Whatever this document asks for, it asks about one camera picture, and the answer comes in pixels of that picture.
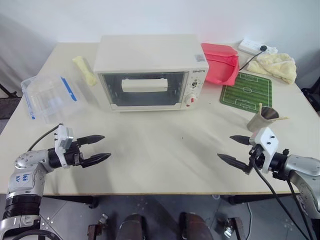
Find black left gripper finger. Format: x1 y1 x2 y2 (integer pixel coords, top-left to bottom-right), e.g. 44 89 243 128
82 152 112 169
75 134 106 147

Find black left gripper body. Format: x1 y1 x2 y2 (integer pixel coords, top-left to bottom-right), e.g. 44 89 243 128
63 139 85 169

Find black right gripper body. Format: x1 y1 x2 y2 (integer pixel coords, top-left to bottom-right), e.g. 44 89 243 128
248 143 266 173

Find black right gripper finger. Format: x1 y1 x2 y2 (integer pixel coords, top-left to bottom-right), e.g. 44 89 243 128
229 134 251 147
216 153 253 175

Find white toaster oven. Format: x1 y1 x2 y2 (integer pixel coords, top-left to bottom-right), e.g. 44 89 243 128
93 34 210 113

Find beige cup with metal lining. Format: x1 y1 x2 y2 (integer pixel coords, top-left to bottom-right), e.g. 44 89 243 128
247 106 281 134

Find green soccer field mat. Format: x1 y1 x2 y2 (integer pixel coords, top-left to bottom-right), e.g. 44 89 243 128
219 72 273 112

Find clear plastic box blue clips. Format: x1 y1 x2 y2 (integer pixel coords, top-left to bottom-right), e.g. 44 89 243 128
20 74 85 125

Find table caster wheel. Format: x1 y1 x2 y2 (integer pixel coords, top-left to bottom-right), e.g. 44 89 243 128
216 216 245 240
87 212 110 240

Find red plastic box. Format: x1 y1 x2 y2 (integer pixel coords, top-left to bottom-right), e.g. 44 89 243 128
201 42 241 87

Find dark rounded shape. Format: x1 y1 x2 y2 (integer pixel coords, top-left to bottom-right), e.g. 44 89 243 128
179 211 214 240
118 213 148 240

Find yellow crumpled cloth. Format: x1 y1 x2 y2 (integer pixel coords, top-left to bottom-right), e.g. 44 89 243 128
247 52 298 85

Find black equipment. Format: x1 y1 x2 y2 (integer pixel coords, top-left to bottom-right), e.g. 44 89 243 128
300 74 320 113

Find black stand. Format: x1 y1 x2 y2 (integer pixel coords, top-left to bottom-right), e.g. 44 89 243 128
0 83 19 99

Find white power strip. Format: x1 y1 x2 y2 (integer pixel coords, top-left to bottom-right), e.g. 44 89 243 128
238 38 270 55

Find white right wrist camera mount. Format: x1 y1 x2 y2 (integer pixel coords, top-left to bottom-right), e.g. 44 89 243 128
249 126 280 174

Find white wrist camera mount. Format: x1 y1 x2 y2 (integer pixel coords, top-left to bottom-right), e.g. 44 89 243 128
53 124 75 169
249 126 280 174

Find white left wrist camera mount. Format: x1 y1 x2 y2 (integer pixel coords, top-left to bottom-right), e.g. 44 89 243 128
53 124 75 169

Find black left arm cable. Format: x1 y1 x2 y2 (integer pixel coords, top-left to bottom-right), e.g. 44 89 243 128
27 122 64 152

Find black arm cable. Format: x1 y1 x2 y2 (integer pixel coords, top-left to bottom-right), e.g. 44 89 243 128
27 122 64 152
249 149 316 240

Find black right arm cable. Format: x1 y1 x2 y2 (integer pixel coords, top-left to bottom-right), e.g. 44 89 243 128
249 149 316 240

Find black table frame bar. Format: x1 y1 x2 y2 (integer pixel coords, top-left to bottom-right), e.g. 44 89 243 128
219 193 302 205
41 194 100 210

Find white floor cable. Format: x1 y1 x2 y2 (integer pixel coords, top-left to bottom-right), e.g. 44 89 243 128
246 201 254 240

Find glass oven door with handle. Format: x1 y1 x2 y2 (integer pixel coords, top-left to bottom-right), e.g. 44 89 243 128
99 71 188 108

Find black plug with cable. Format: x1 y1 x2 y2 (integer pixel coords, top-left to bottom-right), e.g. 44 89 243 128
238 44 268 71

